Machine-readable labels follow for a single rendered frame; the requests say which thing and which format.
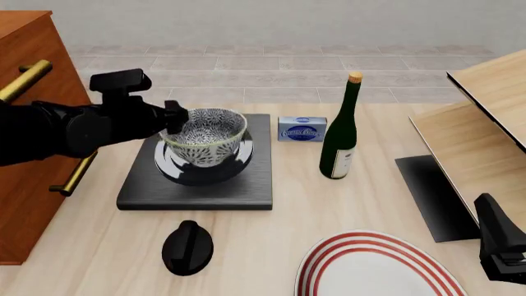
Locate round black stove knob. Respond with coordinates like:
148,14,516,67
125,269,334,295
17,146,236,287
160,220,215,276

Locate long brass cabinet handle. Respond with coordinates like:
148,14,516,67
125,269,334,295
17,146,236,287
0,59,53,104

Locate blue cream cheese box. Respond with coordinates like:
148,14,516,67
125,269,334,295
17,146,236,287
277,116,329,143

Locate pale wooden rack black base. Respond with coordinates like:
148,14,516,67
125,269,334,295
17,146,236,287
394,49,526,243

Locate dark green wine bottle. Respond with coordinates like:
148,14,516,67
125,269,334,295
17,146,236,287
318,71,365,181

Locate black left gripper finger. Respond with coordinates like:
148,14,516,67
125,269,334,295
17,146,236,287
164,99,191,136

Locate red-brown wooden cabinet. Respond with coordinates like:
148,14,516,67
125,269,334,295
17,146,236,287
0,10,99,266

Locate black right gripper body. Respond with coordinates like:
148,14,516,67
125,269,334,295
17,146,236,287
479,244,526,284

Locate short brass cabinet handle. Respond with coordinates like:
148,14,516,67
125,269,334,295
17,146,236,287
48,150,99,197

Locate flat black stove plate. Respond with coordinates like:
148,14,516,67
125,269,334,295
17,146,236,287
116,113,275,212

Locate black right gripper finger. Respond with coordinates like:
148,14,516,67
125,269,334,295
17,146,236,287
473,192,526,257

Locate patterned black and white bowl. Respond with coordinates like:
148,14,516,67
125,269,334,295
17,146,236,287
159,107,249,169

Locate white plate with red rings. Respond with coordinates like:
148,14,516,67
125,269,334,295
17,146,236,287
294,229,470,296

